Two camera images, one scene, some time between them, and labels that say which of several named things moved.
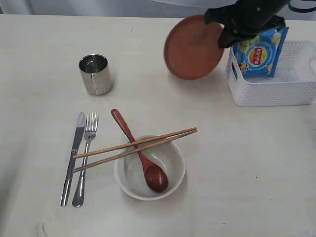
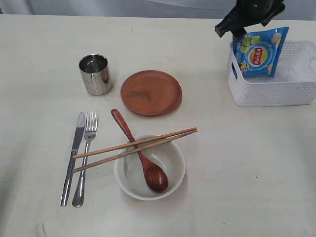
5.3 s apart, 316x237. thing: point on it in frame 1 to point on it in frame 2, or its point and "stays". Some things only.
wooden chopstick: [84, 167] stays
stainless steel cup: [96, 74] stays
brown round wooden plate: [192, 49] to [151, 93]
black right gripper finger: [224, 15] to [230, 23]
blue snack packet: [258, 56] stays
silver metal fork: [90, 130] stays
